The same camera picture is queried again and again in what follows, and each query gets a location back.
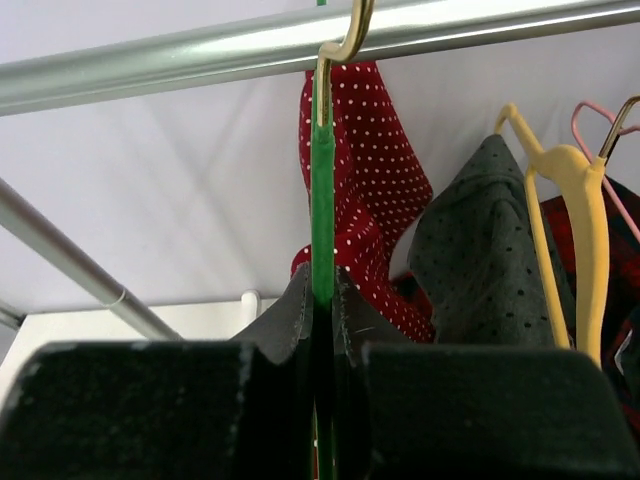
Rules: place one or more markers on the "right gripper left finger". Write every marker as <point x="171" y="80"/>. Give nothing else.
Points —
<point x="234" y="409"/>

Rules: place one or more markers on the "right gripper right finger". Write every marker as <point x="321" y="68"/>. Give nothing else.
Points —
<point x="416" y="411"/>

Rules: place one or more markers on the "red polka dot skirt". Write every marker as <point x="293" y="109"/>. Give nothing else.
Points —
<point x="379" y="189"/>

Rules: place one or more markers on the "green velvet hanger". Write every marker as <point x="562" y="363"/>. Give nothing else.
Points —
<point x="322" y="211"/>

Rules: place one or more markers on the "yellow hanger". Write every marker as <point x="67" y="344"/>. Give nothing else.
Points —
<point x="580" y="184"/>

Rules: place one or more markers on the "grey dotted garment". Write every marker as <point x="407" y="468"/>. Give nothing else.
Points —
<point x="474" y="257"/>

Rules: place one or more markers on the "red black plaid shirt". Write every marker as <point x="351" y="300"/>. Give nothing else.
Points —
<point x="620" y="337"/>

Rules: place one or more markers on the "silver clothes rack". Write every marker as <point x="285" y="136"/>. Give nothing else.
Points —
<point x="170" y="163"/>

